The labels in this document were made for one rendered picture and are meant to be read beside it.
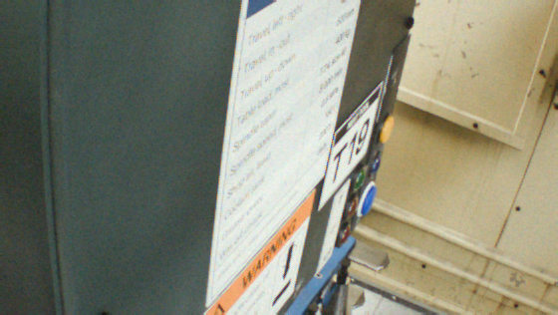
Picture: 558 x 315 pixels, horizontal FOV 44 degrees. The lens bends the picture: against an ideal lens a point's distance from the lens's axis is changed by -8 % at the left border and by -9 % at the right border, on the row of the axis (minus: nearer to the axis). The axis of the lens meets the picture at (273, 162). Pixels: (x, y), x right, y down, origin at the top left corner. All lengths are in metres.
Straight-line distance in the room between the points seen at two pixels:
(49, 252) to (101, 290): 0.04
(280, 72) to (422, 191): 1.19
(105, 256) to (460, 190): 1.27
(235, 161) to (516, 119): 1.08
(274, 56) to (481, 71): 1.04
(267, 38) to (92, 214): 0.13
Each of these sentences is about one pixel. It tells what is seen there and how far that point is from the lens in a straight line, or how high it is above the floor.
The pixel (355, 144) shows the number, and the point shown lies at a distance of 0.59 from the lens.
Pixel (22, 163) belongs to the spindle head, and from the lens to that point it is 0.25.
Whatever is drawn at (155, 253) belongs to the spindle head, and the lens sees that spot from 0.33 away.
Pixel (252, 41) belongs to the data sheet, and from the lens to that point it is 0.34.
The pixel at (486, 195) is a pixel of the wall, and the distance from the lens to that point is 1.52.
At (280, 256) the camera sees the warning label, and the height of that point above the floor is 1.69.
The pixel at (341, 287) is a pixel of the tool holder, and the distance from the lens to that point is 1.10.
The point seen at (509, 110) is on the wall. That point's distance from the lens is 1.41.
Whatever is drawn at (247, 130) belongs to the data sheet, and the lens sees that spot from 0.37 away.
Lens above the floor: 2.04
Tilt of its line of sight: 35 degrees down
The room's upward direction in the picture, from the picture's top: 10 degrees clockwise
